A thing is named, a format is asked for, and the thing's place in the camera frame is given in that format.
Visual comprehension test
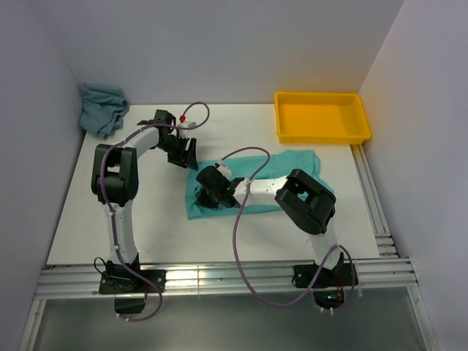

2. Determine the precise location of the yellow plastic tray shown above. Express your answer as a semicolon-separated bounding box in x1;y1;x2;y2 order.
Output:
274;91;371;145

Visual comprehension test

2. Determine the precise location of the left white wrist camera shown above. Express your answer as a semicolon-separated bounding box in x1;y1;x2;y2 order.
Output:
177;115;197;131

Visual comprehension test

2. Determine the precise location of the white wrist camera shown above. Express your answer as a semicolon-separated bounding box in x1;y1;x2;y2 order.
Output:
177;115;197;131
216;159;232;178

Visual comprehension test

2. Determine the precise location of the crumpled grey-blue t-shirt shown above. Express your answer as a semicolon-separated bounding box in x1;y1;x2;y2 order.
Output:
78;83;129;140

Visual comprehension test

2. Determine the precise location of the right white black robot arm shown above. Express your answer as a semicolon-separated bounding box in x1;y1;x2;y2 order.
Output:
195;165;358;289

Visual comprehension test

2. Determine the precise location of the aluminium right side rail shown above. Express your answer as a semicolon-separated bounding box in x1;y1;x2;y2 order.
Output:
351;146;418;289

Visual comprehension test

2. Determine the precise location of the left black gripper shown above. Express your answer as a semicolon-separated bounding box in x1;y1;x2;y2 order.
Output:
156;135;198;170

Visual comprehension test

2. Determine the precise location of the aluminium front rail frame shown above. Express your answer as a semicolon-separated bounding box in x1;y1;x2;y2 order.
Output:
19;257;439;350

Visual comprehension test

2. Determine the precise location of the teal green t-shirt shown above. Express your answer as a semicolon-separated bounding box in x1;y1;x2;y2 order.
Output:
185;150;333;220

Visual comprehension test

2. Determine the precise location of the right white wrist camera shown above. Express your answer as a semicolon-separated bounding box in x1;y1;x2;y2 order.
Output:
216;159;232;178

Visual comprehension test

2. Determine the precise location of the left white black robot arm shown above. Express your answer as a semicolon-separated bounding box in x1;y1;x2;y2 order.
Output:
91;110;199;295

